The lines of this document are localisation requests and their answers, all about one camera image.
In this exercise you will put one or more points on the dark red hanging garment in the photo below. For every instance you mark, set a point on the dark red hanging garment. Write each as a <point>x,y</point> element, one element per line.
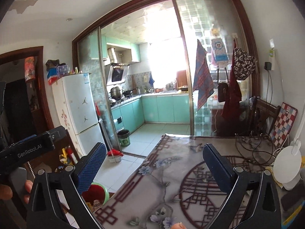
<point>232,97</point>

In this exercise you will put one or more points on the teal kitchen wall cabinets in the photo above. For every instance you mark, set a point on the teal kitchen wall cabinets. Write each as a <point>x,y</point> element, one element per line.
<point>135,52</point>

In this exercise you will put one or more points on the black wall charger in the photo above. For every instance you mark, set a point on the black wall charger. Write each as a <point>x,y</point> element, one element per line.
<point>268,66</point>

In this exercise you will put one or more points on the blue box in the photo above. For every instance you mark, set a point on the blue box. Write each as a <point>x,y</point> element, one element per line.
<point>62,71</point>

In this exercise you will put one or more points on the plaid hanging cloth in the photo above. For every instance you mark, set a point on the plaid hanging cloth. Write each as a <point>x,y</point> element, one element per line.
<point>202,81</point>

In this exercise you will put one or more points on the white power strip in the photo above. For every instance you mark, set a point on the white power strip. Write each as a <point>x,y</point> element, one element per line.
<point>272,54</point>

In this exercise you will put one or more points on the floral tablecloth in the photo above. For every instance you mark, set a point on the floral tablecloth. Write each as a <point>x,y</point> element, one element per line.
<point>171,171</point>

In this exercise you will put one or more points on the black wok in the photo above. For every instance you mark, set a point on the black wok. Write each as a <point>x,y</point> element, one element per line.
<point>128,92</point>

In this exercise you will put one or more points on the white round appliance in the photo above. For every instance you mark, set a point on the white round appliance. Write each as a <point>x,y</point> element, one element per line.
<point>286,167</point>

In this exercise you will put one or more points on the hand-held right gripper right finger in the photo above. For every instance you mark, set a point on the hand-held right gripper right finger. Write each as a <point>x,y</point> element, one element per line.
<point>219,169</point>

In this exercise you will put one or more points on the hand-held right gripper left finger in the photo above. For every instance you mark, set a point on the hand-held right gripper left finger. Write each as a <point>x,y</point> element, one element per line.
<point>93,167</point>

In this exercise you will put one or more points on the dark bag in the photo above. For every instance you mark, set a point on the dark bag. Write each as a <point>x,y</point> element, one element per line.
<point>52,64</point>

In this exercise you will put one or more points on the teal kitchen base cabinets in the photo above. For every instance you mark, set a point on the teal kitchen base cabinets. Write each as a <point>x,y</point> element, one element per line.
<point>164,108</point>

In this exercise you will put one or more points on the dark wooden chair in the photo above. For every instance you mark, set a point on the dark wooden chair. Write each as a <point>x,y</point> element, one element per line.
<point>262,114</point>

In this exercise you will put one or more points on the black green trash bin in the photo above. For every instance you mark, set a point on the black green trash bin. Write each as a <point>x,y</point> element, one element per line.
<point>124,138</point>

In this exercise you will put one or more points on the black hanging bag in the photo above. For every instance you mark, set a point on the black hanging bag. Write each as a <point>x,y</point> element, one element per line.
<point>222,91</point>

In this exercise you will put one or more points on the person's left hand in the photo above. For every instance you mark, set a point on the person's left hand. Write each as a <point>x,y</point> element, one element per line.
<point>6,192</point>

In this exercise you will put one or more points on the patterned hanging bag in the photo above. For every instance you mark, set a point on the patterned hanging bag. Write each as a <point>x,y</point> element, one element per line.
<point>243,64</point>

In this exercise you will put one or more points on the blue wall poster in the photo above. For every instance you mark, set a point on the blue wall poster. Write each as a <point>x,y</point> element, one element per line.
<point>219,50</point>

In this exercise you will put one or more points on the wooden cutting board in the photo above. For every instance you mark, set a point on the wooden cutting board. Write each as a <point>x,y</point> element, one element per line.
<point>181,77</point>

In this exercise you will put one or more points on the steel cooking pot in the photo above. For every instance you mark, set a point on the steel cooking pot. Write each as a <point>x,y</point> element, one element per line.
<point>116,91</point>

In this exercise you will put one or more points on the checkered chair cushion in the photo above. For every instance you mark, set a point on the checkered chair cushion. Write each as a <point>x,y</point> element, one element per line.
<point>283,124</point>

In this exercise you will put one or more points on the green rimmed red bucket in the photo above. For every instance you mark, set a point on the green rimmed red bucket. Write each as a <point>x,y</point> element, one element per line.
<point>97,194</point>

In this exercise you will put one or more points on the steel range hood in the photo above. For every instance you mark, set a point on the steel range hood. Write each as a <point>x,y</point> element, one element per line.
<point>116,74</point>

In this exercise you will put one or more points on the red hanging decoration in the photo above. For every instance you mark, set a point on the red hanging decoration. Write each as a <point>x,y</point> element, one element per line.
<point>29,68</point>

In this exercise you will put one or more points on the white refrigerator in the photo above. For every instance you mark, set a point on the white refrigerator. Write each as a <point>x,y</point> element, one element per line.
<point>76,109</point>

